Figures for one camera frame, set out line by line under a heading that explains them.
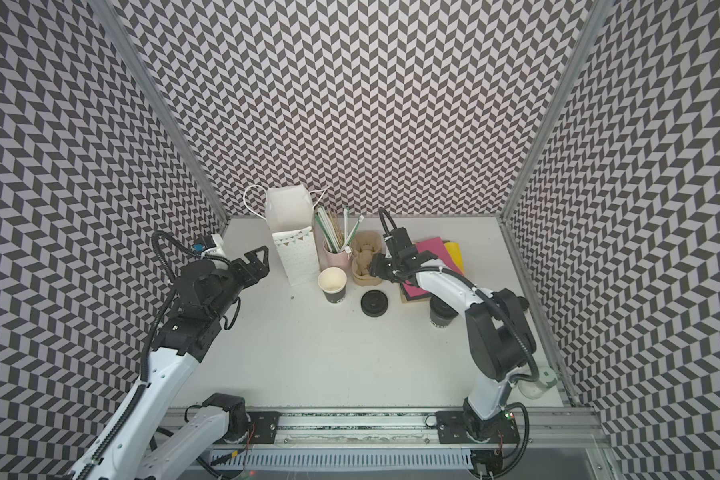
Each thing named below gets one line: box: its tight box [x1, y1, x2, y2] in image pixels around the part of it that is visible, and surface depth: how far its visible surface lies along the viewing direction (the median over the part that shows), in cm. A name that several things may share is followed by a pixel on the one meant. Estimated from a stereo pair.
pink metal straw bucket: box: [320, 238, 353, 272], surface depth 101 cm
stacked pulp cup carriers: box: [352, 231, 382, 287], surface depth 101 cm
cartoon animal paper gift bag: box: [265, 184, 321, 286], surface depth 93 cm
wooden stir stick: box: [328, 210, 343, 248], surface depth 101 cm
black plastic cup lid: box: [360, 290, 389, 317], surface depth 95 cm
